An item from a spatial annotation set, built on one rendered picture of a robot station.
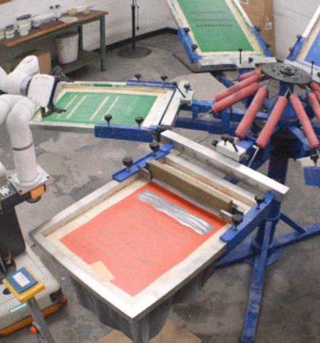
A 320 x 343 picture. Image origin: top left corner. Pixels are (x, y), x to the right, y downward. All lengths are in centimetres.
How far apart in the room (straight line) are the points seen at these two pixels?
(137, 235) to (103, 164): 214
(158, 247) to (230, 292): 117
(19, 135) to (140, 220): 59
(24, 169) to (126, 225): 46
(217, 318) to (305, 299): 61
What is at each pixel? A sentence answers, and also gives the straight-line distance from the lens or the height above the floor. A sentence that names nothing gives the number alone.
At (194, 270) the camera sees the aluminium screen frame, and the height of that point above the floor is 99.
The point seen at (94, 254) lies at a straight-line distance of 164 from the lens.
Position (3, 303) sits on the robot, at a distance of 243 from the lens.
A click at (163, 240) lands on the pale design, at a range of 168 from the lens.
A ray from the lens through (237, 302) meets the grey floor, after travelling 270.
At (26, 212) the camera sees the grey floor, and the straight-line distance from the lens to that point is 342.
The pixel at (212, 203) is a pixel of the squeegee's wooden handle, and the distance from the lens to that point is 175.
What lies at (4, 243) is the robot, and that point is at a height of 44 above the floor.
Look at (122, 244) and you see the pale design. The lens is 167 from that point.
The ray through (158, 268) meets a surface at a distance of 158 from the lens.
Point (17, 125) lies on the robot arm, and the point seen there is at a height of 141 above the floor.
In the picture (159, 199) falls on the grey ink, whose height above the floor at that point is 96.
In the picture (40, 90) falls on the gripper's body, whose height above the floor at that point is 158.
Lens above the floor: 211
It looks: 35 degrees down
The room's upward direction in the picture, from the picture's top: 1 degrees counter-clockwise
